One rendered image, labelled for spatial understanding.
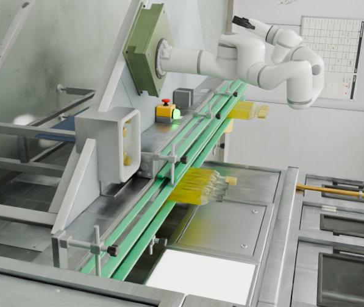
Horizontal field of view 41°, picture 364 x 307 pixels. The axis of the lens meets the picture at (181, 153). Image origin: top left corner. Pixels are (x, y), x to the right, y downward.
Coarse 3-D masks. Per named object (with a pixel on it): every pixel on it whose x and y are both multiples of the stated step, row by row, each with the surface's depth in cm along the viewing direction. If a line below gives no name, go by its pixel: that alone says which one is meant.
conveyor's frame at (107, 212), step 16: (208, 80) 302; (224, 80) 303; (208, 96) 264; (192, 112) 234; (160, 128) 210; (176, 128) 211; (144, 144) 190; (160, 144) 190; (128, 192) 171; (144, 192) 175; (96, 208) 159; (112, 208) 160; (128, 208) 161; (80, 224) 149; (96, 224) 149; (112, 224) 150; (80, 240) 141; (48, 256) 132; (80, 256) 133
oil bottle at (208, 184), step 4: (180, 180) 190; (184, 180) 191; (188, 180) 191; (192, 180) 191; (196, 180) 191; (200, 180) 191; (188, 184) 188; (192, 184) 188; (196, 184) 188; (200, 184) 188; (204, 184) 188; (208, 184) 188; (212, 184) 189; (208, 188) 186; (212, 188) 188; (212, 192) 188
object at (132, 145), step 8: (136, 112) 168; (136, 120) 173; (120, 128) 157; (128, 128) 174; (136, 128) 174; (120, 136) 158; (128, 136) 175; (136, 136) 175; (120, 144) 159; (128, 144) 176; (136, 144) 176; (120, 152) 160; (128, 152) 178; (136, 152) 177; (120, 160) 161; (136, 160) 178; (120, 168) 162; (128, 168) 174; (136, 168) 176; (120, 176) 163; (128, 176) 169
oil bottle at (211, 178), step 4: (188, 172) 197; (192, 172) 197; (184, 176) 194; (188, 176) 194; (192, 176) 194; (196, 176) 194; (200, 176) 194; (204, 176) 194; (208, 176) 194; (212, 176) 194; (204, 180) 192; (208, 180) 191; (212, 180) 192; (216, 180) 194
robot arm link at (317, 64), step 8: (304, 48) 175; (296, 56) 174; (304, 56) 170; (312, 56) 167; (312, 64) 167; (320, 64) 167; (312, 72) 168; (320, 72) 168; (312, 80) 169; (320, 80) 170; (312, 88) 171; (320, 88) 171; (312, 96) 168; (288, 104) 166; (296, 104) 164; (304, 104) 163
